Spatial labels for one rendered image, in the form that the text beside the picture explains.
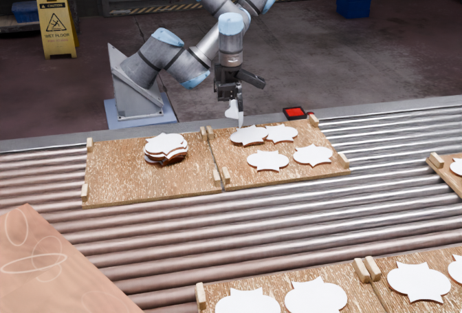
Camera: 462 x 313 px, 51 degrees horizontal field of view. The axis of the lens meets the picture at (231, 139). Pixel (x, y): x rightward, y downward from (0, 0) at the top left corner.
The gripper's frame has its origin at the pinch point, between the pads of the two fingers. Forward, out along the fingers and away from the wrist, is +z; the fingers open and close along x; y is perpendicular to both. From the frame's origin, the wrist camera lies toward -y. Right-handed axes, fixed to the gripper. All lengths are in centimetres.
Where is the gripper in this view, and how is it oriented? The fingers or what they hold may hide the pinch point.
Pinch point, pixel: (236, 117)
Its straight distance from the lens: 165.0
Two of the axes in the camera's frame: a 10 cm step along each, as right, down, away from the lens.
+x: 2.2, 5.1, -8.3
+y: -9.8, 1.1, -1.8
